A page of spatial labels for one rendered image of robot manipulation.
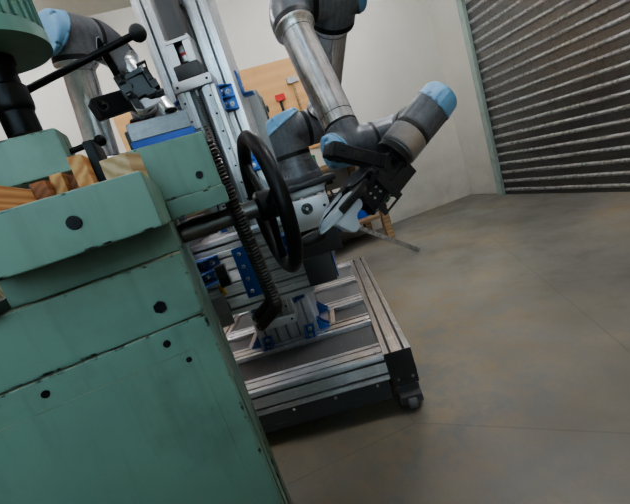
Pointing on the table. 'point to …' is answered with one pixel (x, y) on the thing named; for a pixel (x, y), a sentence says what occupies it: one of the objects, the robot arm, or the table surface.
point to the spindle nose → (7, 94)
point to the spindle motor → (14, 32)
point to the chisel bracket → (25, 159)
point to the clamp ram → (95, 157)
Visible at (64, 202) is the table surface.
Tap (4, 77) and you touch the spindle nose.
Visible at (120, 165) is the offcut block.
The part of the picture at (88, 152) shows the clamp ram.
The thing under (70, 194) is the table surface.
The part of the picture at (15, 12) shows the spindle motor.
